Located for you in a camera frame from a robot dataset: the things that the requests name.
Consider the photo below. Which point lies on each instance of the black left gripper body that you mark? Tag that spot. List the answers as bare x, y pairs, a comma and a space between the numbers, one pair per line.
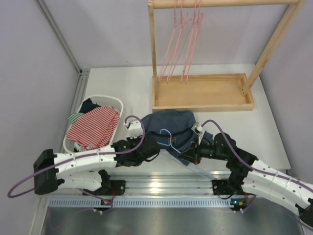
151, 147

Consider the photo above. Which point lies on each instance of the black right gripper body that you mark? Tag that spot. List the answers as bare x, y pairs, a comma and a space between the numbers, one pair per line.
206, 150

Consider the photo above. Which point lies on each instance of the blue tank top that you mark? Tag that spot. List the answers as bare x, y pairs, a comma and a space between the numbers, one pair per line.
171, 129

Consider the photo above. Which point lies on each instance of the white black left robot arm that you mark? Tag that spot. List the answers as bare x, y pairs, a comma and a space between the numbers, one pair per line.
87, 170

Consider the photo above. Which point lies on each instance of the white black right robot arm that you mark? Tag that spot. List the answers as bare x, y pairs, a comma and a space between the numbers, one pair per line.
252, 176

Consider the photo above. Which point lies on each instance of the wooden clothes rack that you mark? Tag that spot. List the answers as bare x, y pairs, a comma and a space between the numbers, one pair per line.
214, 92

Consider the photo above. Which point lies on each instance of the red white striped garment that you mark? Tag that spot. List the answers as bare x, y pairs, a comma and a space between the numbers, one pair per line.
95, 128

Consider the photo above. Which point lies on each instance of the dark navy garment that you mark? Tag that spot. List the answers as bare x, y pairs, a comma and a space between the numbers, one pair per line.
88, 106

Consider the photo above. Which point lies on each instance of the green white striped garment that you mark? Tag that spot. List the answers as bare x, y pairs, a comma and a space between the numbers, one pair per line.
74, 117

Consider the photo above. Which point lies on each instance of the aluminium corner profile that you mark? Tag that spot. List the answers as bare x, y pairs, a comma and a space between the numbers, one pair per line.
57, 32

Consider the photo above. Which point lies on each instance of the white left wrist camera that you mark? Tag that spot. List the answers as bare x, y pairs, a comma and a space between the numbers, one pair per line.
134, 129

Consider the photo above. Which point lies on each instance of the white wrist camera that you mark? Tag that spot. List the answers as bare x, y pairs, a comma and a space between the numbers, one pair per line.
134, 129
198, 129

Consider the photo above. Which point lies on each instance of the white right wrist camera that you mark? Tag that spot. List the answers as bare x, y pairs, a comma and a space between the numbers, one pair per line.
198, 129

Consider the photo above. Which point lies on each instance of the aluminium mounting rail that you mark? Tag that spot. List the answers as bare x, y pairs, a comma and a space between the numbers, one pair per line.
165, 185

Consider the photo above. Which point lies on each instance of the slotted grey cable duct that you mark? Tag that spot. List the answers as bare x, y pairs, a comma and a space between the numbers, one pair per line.
146, 203

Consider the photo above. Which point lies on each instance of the pink wire hanger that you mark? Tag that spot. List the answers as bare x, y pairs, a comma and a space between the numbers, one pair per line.
178, 29
195, 29

